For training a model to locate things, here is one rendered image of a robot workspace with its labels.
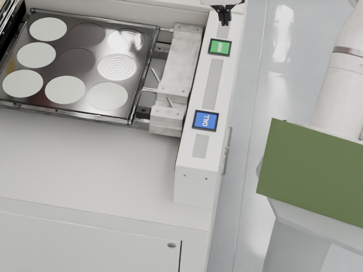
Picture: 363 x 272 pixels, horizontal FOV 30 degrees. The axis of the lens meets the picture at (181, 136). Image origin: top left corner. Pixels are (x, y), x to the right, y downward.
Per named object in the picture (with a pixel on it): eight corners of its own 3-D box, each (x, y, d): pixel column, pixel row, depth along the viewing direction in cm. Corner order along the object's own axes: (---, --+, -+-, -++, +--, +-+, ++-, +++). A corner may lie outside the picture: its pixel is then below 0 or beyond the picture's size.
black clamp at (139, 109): (135, 117, 165) (135, 110, 163) (137, 111, 167) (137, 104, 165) (149, 120, 165) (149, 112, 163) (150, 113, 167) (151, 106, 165)
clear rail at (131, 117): (126, 126, 163) (126, 122, 162) (155, 28, 187) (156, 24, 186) (132, 127, 163) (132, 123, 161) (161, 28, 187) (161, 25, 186)
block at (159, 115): (149, 122, 165) (149, 114, 163) (152, 113, 167) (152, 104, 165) (182, 127, 164) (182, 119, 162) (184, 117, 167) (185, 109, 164)
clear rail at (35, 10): (29, 13, 189) (28, 9, 188) (31, 10, 190) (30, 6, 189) (160, 32, 186) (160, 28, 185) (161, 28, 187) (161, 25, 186)
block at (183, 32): (172, 38, 186) (173, 29, 184) (174, 30, 189) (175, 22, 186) (201, 42, 186) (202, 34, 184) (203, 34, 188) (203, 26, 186)
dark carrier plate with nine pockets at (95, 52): (-11, 99, 166) (-12, 96, 165) (32, 13, 189) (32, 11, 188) (127, 120, 163) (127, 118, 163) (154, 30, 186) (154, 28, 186)
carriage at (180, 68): (148, 133, 167) (149, 124, 164) (174, 38, 191) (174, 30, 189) (181, 138, 166) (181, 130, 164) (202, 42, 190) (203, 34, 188)
